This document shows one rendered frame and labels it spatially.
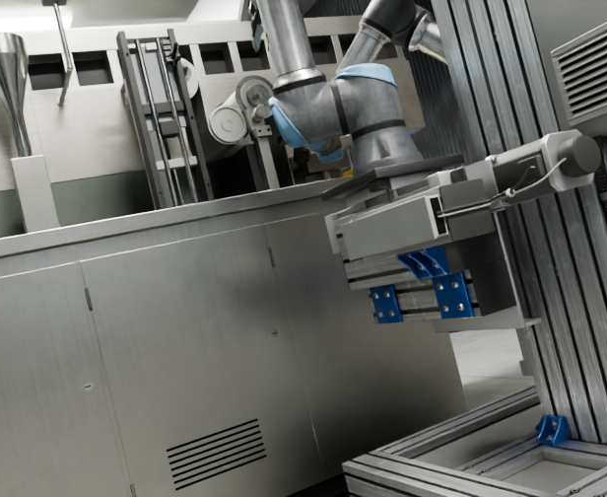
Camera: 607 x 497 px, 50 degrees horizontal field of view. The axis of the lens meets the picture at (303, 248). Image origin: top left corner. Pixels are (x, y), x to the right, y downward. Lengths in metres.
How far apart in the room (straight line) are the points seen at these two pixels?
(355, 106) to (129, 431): 0.93
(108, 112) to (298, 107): 1.14
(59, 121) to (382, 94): 1.30
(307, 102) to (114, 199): 1.11
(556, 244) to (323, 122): 0.51
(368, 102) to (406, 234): 0.39
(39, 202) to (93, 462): 0.76
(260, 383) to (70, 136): 1.09
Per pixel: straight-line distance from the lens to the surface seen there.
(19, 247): 1.64
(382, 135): 1.36
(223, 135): 2.12
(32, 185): 2.04
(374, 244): 1.16
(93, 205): 2.32
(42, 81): 2.50
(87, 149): 2.36
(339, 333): 1.87
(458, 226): 1.05
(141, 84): 2.00
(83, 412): 1.67
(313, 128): 1.39
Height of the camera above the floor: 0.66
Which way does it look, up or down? 2 degrees up
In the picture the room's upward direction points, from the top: 14 degrees counter-clockwise
